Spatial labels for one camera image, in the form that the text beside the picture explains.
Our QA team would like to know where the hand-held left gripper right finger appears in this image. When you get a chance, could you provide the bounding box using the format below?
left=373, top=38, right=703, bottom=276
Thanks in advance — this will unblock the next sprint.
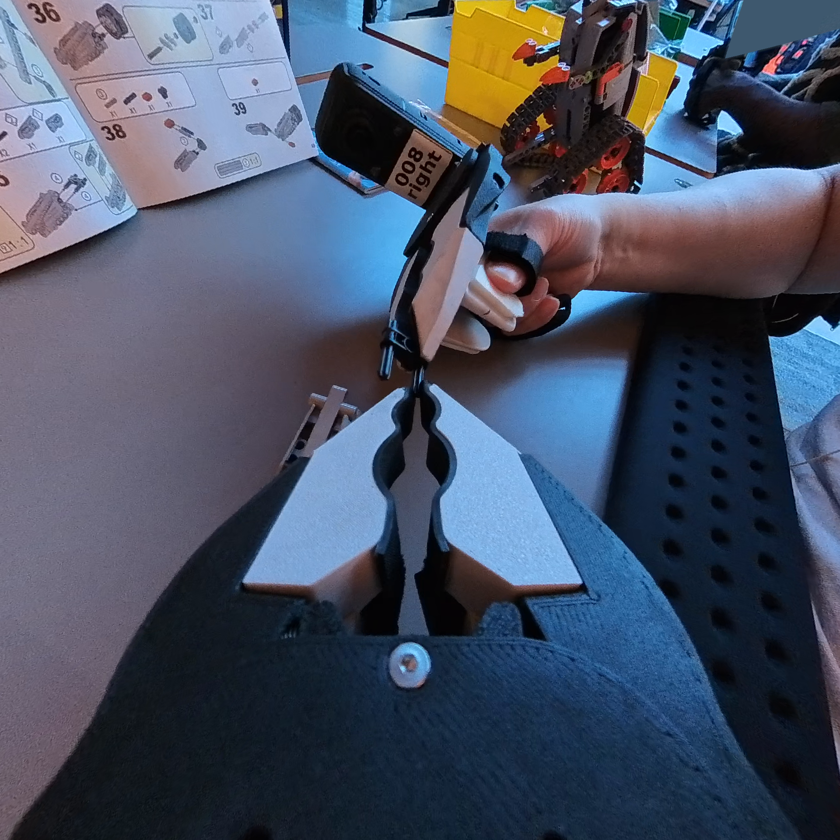
left=415, top=382, right=585, bottom=636

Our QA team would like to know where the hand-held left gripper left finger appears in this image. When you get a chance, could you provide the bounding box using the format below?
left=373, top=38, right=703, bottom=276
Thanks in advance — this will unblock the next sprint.
left=241, top=387, right=411, bottom=636

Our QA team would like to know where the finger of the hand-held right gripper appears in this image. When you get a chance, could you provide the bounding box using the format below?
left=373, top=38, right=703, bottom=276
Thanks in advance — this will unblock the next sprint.
left=382, top=198, right=488, bottom=374

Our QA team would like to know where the black toy axle rod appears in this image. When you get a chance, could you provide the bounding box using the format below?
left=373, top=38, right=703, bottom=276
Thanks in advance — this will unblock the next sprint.
left=378, top=327, right=421, bottom=382

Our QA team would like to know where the person's right forearm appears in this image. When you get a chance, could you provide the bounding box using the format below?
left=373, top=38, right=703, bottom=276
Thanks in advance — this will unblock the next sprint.
left=596, top=164, right=840, bottom=301

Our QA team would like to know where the person's right hand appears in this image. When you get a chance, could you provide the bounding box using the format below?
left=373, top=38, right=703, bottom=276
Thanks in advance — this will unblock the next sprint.
left=484, top=192, right=609, bottom=336

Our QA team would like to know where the grey toy brick beam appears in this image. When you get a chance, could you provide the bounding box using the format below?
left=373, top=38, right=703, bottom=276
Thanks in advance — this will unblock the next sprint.
left=279, top=385, right=361, bottom=473

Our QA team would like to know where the yellow plastic storage bin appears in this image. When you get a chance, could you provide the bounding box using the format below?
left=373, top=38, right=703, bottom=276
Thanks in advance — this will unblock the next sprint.
left=444, top=0, right=679, bottom=137

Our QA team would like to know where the black perforated plastic panel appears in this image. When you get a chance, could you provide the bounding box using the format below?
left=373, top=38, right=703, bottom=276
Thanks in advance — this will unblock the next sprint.
left=604, top=293, right=840, bottom=840

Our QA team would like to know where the open building instruction booklet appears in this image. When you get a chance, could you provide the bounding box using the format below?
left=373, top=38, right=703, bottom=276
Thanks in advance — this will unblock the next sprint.
left=0, top=0, right=321, bottom=275

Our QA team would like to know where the tracked toy brick robot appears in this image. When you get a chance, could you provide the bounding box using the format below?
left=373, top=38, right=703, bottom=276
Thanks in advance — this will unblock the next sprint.
left=500, top=0, right=652, bottom=202

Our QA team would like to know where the person's clothing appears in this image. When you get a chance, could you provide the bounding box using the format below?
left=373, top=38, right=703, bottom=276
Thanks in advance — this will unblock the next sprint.
left=784, top=394, right=840, bottom=664

